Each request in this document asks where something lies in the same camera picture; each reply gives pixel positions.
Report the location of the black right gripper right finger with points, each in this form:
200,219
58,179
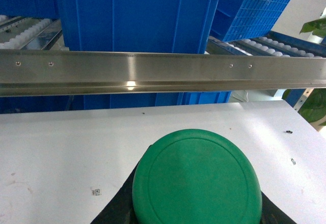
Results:
271,214

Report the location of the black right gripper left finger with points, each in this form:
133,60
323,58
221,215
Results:
129,203

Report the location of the small QR code sticker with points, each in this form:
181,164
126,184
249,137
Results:
96,191

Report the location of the green plant leaves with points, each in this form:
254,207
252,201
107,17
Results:
313,109

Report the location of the large blue bin right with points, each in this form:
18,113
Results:
164,26

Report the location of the tilted blue grid crate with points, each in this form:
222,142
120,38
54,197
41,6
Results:
245,19

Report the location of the stainless steel shelf rail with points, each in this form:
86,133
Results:
39,72

